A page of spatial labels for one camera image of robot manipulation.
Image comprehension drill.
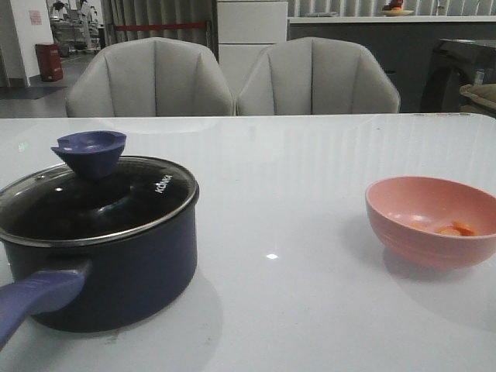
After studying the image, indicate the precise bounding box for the glass lid with blue knob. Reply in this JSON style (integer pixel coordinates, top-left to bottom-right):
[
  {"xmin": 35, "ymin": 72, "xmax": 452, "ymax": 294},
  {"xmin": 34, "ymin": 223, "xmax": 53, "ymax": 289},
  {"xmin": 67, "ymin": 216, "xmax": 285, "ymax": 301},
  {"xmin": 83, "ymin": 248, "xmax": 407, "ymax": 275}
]
[{"xmin": 1, "ymin": 131, "xmax": 199, "ymax": 247}]

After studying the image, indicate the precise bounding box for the pink bowl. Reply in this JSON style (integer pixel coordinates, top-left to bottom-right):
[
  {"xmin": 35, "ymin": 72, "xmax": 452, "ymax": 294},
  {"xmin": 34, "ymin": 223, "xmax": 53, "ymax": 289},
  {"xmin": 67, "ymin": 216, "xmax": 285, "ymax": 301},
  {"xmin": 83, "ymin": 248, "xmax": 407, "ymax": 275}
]
[{"xmin": 365, "ymin": 176, "xmax": 495, "ymax": 270}]

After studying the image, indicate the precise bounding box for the orange ham slice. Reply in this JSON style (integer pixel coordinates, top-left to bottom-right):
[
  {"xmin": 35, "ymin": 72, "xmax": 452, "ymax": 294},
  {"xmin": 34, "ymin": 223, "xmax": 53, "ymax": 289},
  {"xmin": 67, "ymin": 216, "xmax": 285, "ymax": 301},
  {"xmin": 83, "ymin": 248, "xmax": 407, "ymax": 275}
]
[
  {"xmin": 436, "ymin": 226, "xmax": 462, "ymax": 236},
  {"xmin": 452, "ymin": 221, "xmax": 477, "ymax": 236}
]

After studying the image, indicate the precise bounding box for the grey chair right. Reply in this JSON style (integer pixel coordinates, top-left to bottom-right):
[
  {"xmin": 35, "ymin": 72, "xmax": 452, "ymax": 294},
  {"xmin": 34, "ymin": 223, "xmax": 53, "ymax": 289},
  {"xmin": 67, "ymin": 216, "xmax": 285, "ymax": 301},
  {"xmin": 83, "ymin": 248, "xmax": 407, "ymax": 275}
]
[{"xmin": 236, "ymin": 37, "xmax": 401, "ymax": 116}]

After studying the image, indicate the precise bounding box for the grey chair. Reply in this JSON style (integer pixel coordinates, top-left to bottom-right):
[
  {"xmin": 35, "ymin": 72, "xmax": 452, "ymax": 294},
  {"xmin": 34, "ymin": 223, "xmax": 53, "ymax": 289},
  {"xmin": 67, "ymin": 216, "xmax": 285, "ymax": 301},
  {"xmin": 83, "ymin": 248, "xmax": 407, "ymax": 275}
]
[
  {"xmin": 66, "ymin": 37, "xmax": 234, "ymax": 118},
  {"xmin": 236, "ymin": 37, "xmax": 401, "ymax": 116}
]

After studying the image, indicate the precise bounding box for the grey chair left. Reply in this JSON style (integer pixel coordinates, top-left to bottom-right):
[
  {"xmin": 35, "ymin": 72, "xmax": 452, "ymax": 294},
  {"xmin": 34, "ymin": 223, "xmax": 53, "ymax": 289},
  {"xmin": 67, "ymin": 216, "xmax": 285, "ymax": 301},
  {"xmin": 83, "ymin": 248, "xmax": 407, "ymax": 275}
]
[{"xmin": 66, "ymin": 37, "xmax": 234, "ymax": 118}]

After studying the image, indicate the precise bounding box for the white cabinet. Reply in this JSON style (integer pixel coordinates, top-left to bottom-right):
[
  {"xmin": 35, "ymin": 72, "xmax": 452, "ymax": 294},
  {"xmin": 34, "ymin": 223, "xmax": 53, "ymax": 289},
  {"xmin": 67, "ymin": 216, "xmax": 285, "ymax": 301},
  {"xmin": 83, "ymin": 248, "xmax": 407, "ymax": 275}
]
[{"xmin": 216, "ymin": 1, "xmax": 288, "ymax": 95}]

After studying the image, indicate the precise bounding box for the dark blue saucepan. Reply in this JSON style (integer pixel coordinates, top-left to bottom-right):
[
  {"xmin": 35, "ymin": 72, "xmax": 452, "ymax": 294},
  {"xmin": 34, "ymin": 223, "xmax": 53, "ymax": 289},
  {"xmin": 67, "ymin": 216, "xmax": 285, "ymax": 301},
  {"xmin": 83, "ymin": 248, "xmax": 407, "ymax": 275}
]
[{"xmin": 1, "ymin": 192, "xmax": 199, "ymax": 343}]

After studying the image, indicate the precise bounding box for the red barrier belt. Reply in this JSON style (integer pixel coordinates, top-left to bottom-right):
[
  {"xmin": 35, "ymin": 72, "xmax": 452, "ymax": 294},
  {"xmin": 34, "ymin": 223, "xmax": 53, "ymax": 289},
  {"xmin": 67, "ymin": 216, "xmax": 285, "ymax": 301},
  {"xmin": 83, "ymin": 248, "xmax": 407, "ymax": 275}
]
[{"xmin": 114, "ymin": 22, "xmax": 208, "ymax": 32}]

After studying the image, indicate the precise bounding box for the grey counter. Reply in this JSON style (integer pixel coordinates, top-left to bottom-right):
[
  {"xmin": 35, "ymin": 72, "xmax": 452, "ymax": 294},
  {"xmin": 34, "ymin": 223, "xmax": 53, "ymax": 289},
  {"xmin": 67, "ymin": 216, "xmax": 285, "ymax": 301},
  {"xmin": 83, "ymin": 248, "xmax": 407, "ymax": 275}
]
[{"xmin": 288, "ymin": 15, "xmax": 495, "ymax": 112}]

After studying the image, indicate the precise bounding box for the fruit plate on counter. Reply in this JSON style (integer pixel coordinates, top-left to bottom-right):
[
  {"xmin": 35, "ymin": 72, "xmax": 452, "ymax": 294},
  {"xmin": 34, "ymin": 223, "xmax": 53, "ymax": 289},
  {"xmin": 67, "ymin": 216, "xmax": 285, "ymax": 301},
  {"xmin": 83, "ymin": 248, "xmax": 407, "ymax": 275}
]
[{"xmin": 381, "ymin": 0, "xmax": 414, "ymax": 16}]

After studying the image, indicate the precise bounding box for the red trash bin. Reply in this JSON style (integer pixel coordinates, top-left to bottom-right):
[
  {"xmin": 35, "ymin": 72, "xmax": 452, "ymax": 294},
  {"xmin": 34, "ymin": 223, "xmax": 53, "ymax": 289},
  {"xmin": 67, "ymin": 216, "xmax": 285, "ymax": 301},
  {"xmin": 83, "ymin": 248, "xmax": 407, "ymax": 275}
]
[{"xmin": 35, "ymin": 43, "xmax": 64, "ymax": 82}]

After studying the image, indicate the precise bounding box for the dark glossy appliance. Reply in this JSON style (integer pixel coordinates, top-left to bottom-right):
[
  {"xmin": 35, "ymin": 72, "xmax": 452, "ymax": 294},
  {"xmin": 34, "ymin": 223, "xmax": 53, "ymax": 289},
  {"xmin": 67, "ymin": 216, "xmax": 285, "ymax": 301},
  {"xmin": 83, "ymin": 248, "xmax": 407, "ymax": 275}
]
[{"xmin": 420, "ymin": 39, "xmax": 495, "ymax": 112}]

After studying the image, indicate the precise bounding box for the beige cushion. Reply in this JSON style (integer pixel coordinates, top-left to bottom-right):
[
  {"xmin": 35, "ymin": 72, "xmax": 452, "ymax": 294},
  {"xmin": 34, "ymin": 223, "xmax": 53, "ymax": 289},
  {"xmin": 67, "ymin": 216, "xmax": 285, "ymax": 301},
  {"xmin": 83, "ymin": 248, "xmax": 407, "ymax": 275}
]
[{"xmin": 459, "ymin": 84, "xmax": 496, "ymax": 118}]

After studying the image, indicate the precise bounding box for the paper notice on wall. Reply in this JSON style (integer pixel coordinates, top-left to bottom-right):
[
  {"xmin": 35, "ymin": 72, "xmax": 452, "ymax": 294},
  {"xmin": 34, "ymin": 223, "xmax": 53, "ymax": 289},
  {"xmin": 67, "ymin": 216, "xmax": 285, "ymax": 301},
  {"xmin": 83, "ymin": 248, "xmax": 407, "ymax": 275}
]
[{"xmin": 29, "ymin": 10, "xmax": 43, "ymax": 26}]

